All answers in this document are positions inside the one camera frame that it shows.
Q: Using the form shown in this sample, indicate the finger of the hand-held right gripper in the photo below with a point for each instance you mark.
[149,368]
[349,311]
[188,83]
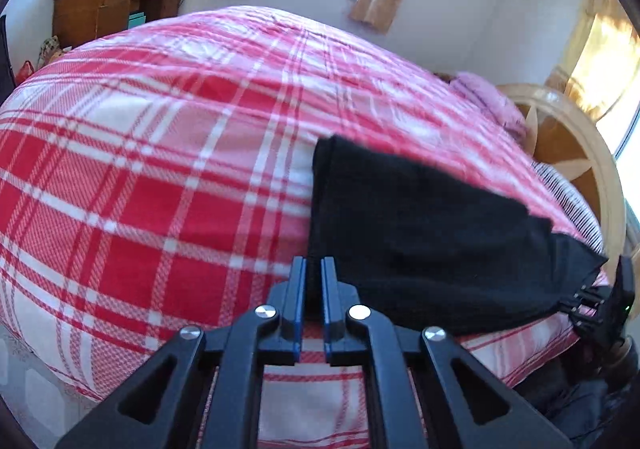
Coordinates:
[592,296]
[587,320]

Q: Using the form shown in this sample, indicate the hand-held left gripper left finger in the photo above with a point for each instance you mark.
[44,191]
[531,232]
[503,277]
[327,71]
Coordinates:
[299,301]

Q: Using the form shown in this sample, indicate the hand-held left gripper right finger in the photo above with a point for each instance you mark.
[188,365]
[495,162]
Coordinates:
[327,301]

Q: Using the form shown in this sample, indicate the black pants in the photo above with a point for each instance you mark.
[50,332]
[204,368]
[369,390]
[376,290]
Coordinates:
[425,239]

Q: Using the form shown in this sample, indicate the person's dark clothing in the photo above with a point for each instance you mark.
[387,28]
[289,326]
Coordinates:
[575,404]

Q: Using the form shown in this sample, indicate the striped pillow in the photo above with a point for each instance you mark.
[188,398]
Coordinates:
[570,201]

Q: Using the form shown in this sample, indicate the wooden headboard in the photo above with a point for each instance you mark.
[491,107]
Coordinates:
[575,144]

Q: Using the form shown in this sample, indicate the bright large window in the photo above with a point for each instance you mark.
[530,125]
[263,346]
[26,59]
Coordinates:
[631,129]

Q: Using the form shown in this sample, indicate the red plaid bed blanket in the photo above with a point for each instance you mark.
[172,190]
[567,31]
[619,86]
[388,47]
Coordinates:
[150,154]

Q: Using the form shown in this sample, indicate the pink folded blanket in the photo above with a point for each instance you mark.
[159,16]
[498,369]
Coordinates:
[487,99]

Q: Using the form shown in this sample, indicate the yellow curtain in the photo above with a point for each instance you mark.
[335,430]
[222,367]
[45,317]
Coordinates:
[595,49]

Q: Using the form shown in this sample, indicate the teal box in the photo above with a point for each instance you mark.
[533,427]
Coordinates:
[136,20]

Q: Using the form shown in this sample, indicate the floral bag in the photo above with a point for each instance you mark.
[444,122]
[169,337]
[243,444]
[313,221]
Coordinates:
[50,49]

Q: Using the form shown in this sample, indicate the small red bag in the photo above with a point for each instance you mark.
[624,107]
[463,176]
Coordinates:
[25,73]

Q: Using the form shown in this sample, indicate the wooden desk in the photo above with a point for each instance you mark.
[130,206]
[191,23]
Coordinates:
[80,14]

